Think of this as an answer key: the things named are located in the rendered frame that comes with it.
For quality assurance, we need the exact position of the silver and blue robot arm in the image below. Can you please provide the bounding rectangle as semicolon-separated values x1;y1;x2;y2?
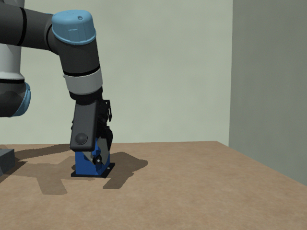
0;0;103;152

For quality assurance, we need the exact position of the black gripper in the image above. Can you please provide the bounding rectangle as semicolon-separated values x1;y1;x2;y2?
69;86;113;165

